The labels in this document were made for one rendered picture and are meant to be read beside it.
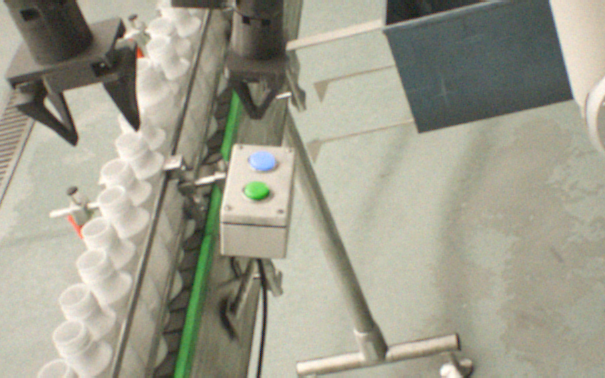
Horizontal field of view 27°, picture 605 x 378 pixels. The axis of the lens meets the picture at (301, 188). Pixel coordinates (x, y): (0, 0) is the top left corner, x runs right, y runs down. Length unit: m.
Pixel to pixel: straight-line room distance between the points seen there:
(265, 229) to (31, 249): 2.28
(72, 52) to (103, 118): 3.07
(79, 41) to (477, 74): 1.12
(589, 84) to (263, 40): 0.37
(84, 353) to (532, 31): 1.02
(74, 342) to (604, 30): 0.63
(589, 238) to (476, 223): 0.29
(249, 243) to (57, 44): 0.50
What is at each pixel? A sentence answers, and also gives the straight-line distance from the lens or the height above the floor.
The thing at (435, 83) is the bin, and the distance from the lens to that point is 2.15.
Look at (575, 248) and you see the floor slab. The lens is 3.01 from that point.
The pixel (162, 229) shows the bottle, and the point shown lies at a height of 1.07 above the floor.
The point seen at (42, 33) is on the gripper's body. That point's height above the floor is 1.52.
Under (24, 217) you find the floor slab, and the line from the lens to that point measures 3.91.
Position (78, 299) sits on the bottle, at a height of 1.15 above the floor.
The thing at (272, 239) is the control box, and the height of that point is 1.07.
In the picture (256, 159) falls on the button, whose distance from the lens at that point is 1.58.
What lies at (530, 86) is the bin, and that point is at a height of 0.78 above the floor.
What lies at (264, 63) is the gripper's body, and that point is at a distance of 1.46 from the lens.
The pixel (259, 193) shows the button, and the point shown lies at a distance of 1.52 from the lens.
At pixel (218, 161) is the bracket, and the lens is 1.63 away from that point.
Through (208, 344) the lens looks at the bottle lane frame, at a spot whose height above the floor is 0.95.
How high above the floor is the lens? 1.97
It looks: 35 degrees down
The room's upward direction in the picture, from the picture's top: 22 degrees counter-clockwise
